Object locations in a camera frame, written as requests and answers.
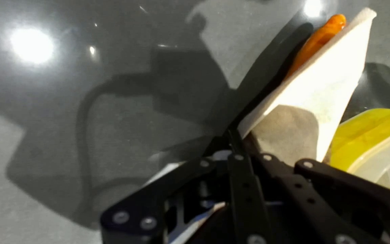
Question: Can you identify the yellow plastic container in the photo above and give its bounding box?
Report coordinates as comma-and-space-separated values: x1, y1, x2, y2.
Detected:
325, 108, 390, 198

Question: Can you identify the beige cloth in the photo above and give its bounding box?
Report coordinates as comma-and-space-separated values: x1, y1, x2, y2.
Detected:
237, 7, 378, 167

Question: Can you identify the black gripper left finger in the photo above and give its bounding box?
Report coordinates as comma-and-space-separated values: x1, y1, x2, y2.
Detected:
99, 131, 268, 244

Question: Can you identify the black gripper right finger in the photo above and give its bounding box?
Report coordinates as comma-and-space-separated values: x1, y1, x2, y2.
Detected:
244, 135, 390, 244

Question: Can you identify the orange toy carrot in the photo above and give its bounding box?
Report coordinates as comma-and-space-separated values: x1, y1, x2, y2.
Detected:
287, 13, 348, 76

